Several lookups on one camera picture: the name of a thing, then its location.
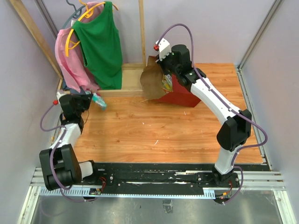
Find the wooden rack frame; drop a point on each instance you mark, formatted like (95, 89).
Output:
(131, 72)

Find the aluminium corner profile right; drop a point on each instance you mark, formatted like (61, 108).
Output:
(264, 25)

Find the yellow clothes hanger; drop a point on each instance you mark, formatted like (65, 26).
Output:
(96, 38)

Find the red brown paper bag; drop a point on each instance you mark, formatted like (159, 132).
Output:
(161, 88)

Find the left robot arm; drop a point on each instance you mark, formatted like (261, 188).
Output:
(59, 164)

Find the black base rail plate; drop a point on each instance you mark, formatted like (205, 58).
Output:
(159, 179)

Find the blue grey cloth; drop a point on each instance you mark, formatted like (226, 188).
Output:
(66, 89)

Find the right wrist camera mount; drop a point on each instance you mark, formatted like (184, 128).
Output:
(163, 47)

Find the green Fox's candy packet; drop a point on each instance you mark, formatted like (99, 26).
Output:
(167, 83)

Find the green tank top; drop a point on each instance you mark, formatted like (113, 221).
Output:
(108, 75)

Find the pink shirt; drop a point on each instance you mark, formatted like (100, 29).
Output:
(75, 74)

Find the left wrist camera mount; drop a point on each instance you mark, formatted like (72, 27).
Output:
(59, 94)

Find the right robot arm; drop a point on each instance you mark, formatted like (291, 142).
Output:
(235, 123)

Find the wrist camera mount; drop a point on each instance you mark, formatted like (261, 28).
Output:
(59, 94)
(163, 47)

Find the grey clothes hanger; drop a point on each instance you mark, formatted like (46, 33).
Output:
(75, 15)

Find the teal snack packet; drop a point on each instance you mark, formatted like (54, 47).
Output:
(99, 100)

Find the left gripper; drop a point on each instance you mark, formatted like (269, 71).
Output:
(86, 99)

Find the aluminium corner profile left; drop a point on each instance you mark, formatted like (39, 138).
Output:
(46, 15)

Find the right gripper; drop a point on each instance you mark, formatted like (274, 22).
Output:
(161, 62)

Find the aluminium corner profile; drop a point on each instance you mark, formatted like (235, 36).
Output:
(46, 15)
(264, 25)

